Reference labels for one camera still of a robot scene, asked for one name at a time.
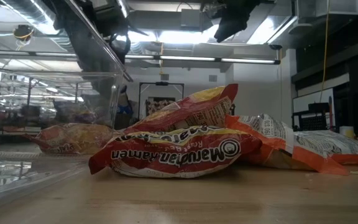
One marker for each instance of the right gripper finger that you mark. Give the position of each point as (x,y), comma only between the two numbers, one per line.
(233,26)

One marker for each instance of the blue Maruchan ramen packet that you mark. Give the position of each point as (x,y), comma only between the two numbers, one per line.
(124,109)

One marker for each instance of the red Maruchan ramen packet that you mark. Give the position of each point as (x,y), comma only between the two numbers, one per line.
(172,155)
(197,112)
(73,138)

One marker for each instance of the orange Maruchan ramen packet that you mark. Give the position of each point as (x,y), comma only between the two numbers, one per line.
(337,143)
(275,133)

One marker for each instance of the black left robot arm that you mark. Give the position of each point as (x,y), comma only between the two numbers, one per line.
(104,18)

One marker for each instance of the long ceiling light bar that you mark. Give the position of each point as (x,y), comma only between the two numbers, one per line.
(197,58)

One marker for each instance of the patterned fabric bag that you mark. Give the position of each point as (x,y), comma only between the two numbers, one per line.
(157,105)

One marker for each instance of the blue snack packets in tray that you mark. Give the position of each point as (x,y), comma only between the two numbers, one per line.
(123,122)

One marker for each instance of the black flat screen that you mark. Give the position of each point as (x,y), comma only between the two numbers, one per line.
(232,109)

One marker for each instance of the white board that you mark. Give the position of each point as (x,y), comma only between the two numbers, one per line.
(309,99)

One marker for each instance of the black pegboard stand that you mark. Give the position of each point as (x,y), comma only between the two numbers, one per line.
(314,123)

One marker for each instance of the red metal stand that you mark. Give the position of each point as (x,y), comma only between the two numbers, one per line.
(330,115)

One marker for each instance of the white yellow-labelled canister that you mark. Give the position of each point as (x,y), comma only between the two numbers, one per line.
(347,132)

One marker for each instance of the clear plastic bin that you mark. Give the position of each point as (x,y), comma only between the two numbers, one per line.
(11,186)

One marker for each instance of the black ceiling camera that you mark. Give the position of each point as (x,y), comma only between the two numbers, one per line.
(275,47)

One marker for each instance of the grey wall box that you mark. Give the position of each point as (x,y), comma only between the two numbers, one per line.
(164,76)
(212,77)

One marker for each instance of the black rectangular stand frame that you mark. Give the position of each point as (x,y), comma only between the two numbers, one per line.
(161,83)

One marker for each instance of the metal ceiling duct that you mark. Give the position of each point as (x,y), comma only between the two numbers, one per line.
(322,7)

